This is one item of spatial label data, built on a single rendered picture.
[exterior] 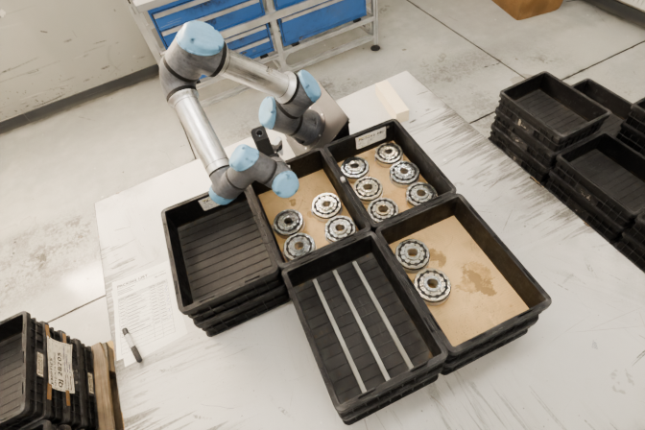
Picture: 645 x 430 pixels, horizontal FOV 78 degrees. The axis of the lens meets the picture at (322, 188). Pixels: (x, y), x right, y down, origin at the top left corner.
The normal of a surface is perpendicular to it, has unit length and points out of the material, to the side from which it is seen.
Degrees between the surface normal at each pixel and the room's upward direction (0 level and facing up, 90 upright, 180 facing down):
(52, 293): 0
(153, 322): 0
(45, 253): 0
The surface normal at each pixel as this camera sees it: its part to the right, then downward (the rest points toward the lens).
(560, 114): -0.13, -0.62
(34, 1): 0.44, 0.66
